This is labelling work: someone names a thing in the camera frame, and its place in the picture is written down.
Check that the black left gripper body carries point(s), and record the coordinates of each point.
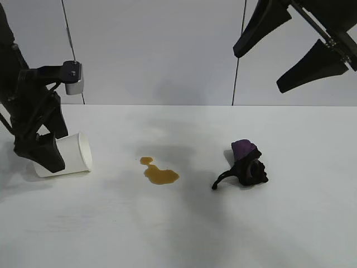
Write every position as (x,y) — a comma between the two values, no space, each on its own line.
(25,106)

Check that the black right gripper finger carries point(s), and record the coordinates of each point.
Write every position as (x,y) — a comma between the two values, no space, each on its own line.
(312,67)
(262,25)

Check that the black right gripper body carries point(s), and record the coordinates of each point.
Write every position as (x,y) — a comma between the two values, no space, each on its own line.
(340,16)

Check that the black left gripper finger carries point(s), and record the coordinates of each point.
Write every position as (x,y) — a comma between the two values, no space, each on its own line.
(47,153)
(58,120)

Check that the white paper cup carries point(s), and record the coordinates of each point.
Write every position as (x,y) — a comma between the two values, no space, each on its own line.
(75,156)

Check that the purple and black cloth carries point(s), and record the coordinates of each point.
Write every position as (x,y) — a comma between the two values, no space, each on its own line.
(248,173)

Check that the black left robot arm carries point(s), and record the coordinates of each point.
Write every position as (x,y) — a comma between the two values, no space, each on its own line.
(8,36)

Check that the brown liquid spill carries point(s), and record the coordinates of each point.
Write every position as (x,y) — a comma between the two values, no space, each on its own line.
(161,177)

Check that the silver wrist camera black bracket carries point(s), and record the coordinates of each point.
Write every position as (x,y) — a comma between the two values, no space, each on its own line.
(74,86)

